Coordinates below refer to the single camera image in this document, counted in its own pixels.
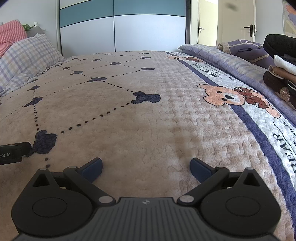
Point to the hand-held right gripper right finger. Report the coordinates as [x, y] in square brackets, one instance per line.
[200, 169]

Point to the small white figurine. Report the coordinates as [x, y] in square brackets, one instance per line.
[35, 24]

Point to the purple garment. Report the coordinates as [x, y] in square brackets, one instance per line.
[249, 51]

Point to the folded black garment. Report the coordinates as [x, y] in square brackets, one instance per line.
[279, 44]

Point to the green plush toy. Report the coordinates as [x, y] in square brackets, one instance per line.
[27, 27]

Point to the wall map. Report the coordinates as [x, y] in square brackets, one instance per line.
[290, 23]

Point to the cream door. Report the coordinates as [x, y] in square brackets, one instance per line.
[208, 18]
[235, 18]

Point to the pink striped pillow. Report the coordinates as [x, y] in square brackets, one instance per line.
[11, 34]

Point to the purple checked quilt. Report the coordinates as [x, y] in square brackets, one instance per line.
[219, 55]

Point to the folded tan garment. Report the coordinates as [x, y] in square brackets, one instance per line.
[281, 73]

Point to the folded dark brown garment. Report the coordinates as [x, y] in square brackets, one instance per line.
[272, 81]

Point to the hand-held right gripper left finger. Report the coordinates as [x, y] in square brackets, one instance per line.
[92, 169]

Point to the folded white garment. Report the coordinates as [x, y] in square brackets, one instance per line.
[282, 63]

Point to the plaid pillow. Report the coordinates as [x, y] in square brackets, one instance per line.
[27, 58]

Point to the white and teal wardrobe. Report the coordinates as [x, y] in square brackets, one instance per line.
[150, 30]

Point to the folded grey garment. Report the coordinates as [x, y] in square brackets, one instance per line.
[289, 57]

